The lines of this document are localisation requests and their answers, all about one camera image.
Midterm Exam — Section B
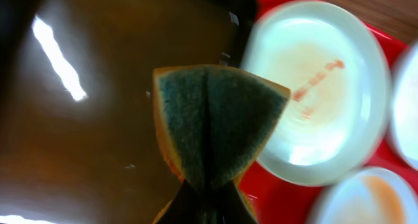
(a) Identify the white plate with ketchup streak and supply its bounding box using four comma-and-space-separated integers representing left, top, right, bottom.
242, 0, 391, 186

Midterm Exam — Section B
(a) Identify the black water tray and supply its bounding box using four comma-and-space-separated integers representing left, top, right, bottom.
1, 0, 253, 223

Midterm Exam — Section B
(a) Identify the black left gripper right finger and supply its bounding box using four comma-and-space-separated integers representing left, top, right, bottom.
217, 181, 257, 224

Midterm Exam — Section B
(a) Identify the green and yellow scrub sponge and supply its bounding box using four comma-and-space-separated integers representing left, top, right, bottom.
152, 65, 291, 223

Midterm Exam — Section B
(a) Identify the white plate with orange smear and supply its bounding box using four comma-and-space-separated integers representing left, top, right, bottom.
306, 167, 417, 224

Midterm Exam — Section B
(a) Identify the red plastic serving tray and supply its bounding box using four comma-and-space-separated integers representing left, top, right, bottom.
239, 0, 417, 224

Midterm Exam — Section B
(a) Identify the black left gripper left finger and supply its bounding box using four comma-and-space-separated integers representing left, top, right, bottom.
157, 180, 201, 224

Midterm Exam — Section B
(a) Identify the white plate with ketchup blob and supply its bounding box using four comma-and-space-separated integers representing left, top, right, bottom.
388, 42, 417, 170

